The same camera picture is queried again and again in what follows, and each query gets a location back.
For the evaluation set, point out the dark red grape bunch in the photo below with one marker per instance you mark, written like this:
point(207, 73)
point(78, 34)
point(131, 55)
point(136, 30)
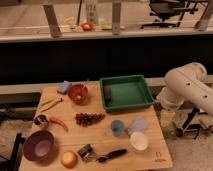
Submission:
point(85, 119)

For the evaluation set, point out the small metal cup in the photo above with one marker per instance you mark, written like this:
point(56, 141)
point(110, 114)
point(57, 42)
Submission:
point(86, 152)

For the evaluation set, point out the blue plastic cup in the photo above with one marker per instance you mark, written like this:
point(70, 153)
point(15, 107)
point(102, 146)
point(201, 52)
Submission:
point(117, 127)

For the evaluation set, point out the red chili pepper toy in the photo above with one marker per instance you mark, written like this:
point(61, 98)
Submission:
point(59, 122)

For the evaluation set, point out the yellow green banana toy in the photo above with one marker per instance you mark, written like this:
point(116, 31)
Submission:
point(44, 106)

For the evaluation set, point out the black handled peeler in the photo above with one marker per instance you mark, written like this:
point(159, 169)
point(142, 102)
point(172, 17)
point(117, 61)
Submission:
point(110, 155)

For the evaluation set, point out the small metal can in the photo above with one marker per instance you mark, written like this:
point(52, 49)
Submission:
point(41, 121)

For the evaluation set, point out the purple bowl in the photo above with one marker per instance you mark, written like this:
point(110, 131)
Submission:
point(38, 145)

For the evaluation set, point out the blue sponge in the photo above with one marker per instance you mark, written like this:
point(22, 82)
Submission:
point(63, 88)

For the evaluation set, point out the orange yellow apple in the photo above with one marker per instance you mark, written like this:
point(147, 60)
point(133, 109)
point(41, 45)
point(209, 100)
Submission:
point(69, 159)

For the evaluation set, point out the black office chair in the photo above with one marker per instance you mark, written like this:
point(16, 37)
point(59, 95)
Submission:
point(165, 9)

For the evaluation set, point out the red orange bowl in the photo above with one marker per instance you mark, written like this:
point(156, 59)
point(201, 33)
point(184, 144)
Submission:
point(78, 93)

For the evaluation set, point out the green plastic tray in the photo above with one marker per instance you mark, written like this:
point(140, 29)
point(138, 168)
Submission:
point(128, 92)

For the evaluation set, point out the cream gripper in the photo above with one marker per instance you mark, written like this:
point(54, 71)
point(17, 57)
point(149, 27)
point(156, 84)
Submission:
point(166, 117)

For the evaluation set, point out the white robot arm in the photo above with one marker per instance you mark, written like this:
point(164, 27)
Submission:
point(186, 83)

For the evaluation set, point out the dark sponge in tray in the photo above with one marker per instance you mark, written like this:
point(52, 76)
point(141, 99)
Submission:
point(107, 93)

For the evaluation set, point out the black chair frame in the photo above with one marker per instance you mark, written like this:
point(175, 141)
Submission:
point(9, 164)

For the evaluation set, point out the red fruit on shelf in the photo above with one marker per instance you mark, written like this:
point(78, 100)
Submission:
point(87, 26)

